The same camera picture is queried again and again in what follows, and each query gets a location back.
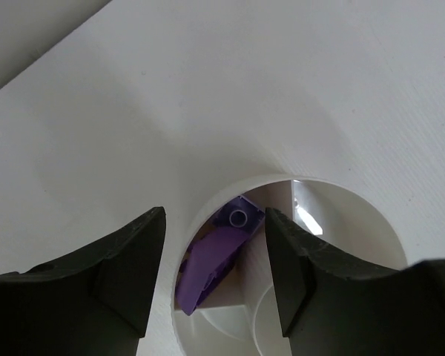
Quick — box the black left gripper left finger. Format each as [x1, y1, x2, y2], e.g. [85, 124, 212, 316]
[0, 207, 166, 355]

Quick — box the purple arched lego piece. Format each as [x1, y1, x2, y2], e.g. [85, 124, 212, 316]
[175, 226, 253, 315]

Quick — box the dark purple small lego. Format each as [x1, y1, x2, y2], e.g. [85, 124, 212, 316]
[211, 195, 265, 235]

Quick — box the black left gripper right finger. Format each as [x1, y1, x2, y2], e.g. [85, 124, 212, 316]
[265, 208, 445, 355]

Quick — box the white round divided container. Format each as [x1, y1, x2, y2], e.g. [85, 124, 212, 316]
[173, 179, 407, 355]

